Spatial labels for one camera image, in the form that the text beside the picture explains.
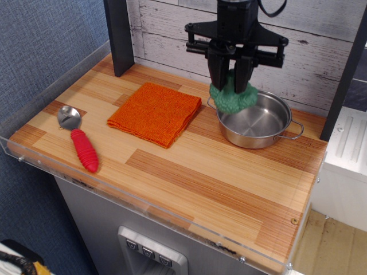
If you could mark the dark vertical post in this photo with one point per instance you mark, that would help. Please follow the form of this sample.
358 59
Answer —
346 78
119 33

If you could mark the stainless steel pot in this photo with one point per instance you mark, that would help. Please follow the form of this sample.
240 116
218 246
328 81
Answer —
259 126

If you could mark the orange folded cloth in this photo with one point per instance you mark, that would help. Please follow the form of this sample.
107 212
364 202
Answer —
155 113

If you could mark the right dark vertical post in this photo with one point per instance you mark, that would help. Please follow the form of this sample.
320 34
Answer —
346 78

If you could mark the grey toy fridge cabinet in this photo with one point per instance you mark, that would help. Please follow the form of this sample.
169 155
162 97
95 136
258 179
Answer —
98 220

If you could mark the white toy sink unit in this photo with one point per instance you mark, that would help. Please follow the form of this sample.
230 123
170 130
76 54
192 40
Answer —
340 189

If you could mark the green toy broccoli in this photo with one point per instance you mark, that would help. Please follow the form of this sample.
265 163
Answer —
228 101

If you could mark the red handled ice cream scoop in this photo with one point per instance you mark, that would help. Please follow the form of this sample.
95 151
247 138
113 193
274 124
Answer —
69 118

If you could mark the silver dispenser button panel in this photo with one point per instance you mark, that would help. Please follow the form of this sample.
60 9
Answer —
147 256

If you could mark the left dark vertical post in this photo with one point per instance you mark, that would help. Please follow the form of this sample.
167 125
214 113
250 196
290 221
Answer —
119 33

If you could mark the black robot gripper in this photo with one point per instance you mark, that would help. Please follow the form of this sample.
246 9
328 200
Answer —
237 35

